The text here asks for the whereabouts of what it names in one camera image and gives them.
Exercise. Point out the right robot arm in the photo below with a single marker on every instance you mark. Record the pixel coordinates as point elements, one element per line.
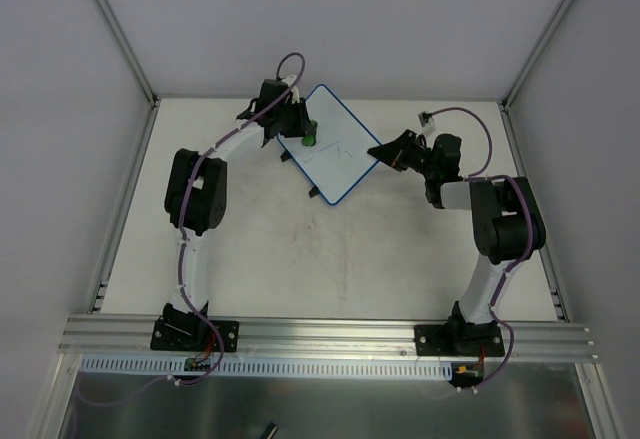
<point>507,228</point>

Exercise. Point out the blue framed whiteboard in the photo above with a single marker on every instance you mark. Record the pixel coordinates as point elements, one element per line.
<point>339,159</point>

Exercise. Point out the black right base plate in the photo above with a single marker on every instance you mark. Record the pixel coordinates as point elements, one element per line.
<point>469,340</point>

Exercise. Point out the aluminium front rail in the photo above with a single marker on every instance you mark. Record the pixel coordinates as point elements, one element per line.
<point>559,342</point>

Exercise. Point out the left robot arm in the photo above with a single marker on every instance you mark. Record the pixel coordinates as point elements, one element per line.
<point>196,202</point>

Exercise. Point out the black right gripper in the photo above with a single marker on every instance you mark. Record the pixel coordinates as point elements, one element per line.
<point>401,150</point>

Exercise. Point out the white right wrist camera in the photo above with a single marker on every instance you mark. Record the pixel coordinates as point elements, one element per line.
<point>427,123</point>

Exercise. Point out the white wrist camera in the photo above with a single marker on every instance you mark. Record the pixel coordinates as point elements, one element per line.
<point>427,123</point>
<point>291,82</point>

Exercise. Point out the left aluminium frame post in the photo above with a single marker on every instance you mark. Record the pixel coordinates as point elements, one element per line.
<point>117,32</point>

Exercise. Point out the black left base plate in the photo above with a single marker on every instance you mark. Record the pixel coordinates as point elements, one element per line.
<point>167,338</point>

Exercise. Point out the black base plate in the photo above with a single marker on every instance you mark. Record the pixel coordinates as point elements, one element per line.
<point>167,338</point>
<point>469,340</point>

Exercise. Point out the slotted cable duct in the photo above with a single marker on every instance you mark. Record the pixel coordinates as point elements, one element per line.
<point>270,367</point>

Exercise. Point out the green whiteboard eraser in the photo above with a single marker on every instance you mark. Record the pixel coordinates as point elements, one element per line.
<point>310,137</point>

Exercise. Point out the right aluminium frame post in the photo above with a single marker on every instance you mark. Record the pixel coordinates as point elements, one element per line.
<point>541,44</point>

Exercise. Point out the small black object at bottom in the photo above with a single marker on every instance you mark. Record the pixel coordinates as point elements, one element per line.
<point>270,431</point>

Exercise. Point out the left aluminium side rail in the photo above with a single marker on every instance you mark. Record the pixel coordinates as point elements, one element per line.
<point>116,229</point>

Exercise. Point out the aluminium frame post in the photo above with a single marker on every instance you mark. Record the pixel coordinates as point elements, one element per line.
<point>541,44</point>
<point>117,32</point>

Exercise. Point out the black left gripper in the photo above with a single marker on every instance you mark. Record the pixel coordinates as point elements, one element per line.
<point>298,122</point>

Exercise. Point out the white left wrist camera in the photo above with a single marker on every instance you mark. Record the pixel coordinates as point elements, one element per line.
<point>291,82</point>

